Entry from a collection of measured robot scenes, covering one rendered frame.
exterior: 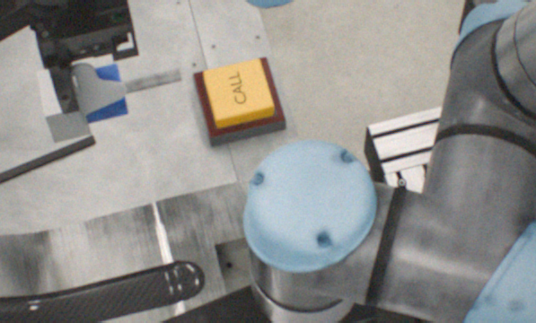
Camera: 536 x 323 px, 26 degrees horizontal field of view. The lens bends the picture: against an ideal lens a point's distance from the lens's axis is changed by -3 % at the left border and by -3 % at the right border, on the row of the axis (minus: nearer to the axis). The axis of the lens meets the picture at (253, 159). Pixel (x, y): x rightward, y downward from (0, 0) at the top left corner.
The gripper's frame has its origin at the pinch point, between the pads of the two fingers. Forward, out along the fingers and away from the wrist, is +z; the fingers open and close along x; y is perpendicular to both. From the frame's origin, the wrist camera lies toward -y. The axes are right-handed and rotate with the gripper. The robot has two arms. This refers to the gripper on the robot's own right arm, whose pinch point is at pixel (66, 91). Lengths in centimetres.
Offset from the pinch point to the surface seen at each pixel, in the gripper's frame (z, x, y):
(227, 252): 8.7, -15.6, 11.0
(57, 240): 6.8, -11.4, -4.1
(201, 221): 6.1, -13.1, 9.3
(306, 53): 95, 54, 39
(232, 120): 12.2, -0.5, 15.0
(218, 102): 11.4, 1.4, 14.1
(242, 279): 8.8, -18.5, 11.7
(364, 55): 95, 51, 49
